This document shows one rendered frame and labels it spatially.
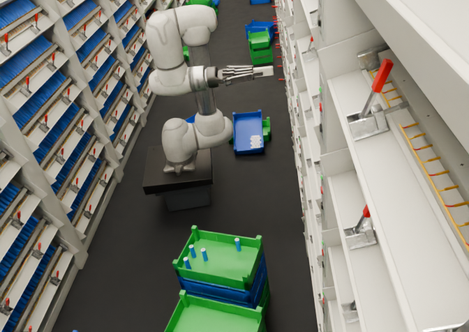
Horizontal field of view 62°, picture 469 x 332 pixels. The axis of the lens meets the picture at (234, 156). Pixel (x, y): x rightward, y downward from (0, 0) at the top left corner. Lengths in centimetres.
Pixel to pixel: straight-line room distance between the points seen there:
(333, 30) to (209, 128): 156
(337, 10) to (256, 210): 175
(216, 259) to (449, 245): 132
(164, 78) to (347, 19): 92
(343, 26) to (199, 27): 138
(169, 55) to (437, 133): 106
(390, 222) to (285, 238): 172
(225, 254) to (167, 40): 85
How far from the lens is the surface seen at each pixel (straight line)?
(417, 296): 33
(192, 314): 150
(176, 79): 141
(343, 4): 59
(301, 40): 132
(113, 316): 202
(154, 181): 219
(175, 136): 209
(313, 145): 113
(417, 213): 38
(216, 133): 212
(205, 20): 193
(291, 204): 226
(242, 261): 159
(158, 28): 135
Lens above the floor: 156
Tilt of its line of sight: 36 degrees down
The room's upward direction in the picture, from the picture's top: 10 degrees counter-clockwise
